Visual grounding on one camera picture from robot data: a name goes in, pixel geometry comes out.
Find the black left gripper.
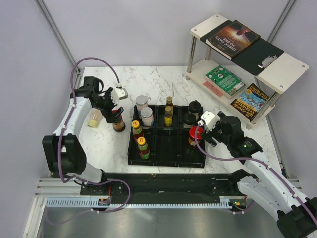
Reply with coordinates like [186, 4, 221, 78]
[93, 88, 123, 123]

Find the red-lid sauce jar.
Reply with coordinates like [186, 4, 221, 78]
[112, 115, 126, 132]
[188, 126, 204, 148]

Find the silver-lid salt jar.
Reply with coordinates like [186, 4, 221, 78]
[135, 95, 148, 117]

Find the yellow-cap sauce bottle front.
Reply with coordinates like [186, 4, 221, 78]
[132, 120, 144, 143]

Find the brown-lid spice jar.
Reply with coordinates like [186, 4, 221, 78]
[140, 107, 154, 127]

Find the black-lid pepper shaker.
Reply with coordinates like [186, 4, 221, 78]
[188, 100, 202, 120]
[182, 112, 197, 128]

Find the yellow-cap sauce bottle tall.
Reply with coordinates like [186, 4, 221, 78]
[137, 137, 151, 160]

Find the black six-compartment plastic tray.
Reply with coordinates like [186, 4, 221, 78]
[127, 105, 206, 168]

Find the small brown-lid jar edge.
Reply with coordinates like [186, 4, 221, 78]
[164, 106, 173, 127]

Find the small yellow-label brown bottle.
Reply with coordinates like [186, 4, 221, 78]
[166, 96, 173, 110]

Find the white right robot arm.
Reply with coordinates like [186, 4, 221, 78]
[194, 111, 317, 238]

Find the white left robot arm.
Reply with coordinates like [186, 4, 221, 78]
[42, 76, 128, 195]

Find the yellow-lid clear spice shaker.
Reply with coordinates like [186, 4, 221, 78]
[87, 109, 102, 128]

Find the white two-tier shelf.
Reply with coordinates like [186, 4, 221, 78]
[186, 14, 309, 126]

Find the colourful Treehouse book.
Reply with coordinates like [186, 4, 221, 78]
[231, 83, 269, 121]

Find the pink flat booklet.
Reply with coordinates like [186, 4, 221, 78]
[203, 81, 223, 97]

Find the green paperback book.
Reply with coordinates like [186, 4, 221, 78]
[205, 65, 246, 99]

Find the black clipboard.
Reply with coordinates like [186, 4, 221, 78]
[200, 20, 284, 76]

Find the dark Three Days book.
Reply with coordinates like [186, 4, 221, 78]
[205, 20, 260, 60]

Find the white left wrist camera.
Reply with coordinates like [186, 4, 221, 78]
[111, 87, 128, 104]

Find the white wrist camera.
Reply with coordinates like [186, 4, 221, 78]
[198, 111, 219, 131]
[111, 87, 128, 104]

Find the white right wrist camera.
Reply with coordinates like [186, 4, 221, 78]
[198, 111, 219, 131]

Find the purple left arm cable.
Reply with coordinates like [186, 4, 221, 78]
[46, 57, 131, 225]

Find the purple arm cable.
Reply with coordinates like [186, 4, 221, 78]
[195, 126, 317, 223]
[46, 57, 131, 225]

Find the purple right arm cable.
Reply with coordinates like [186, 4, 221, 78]
[195, 126, 317, 223]

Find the white slotted cable duct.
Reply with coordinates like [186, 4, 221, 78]
[45, 197, 237, 209]

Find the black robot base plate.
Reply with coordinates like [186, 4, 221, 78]
[80, 169, 249, 203]

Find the aluminium corner frame post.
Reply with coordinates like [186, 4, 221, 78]
[34, 0, 82, 75]

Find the right aluminium frame post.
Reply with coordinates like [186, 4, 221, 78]
[267, 0, 297, 43]

